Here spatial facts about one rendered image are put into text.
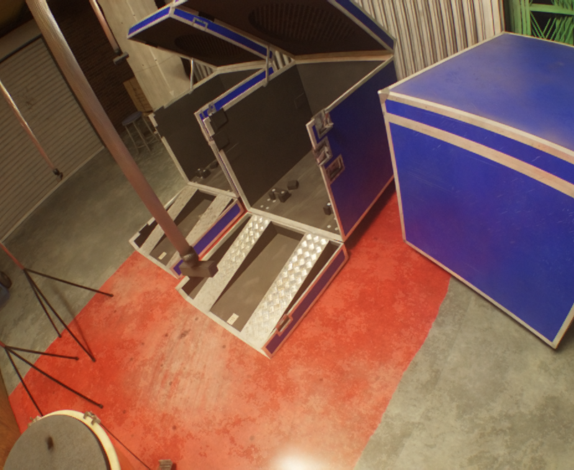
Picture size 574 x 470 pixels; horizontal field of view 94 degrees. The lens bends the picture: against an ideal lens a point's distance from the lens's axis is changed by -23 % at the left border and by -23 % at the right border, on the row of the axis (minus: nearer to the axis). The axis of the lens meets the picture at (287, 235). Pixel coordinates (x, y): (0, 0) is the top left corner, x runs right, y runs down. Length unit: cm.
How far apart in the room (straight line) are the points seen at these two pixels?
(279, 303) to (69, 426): 133
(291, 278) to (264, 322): 31
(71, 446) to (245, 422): 93
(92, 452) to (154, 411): 102
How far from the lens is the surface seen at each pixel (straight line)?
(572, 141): 119
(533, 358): 188
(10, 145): 696
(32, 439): 155
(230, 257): 246
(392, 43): 241
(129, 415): 234
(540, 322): 167
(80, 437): 133
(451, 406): 173
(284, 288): 210
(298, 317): 200
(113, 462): 122
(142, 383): 237
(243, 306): 224
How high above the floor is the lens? 164
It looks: 40 degrees down
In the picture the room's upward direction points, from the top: 24 degrees counter-clockwise
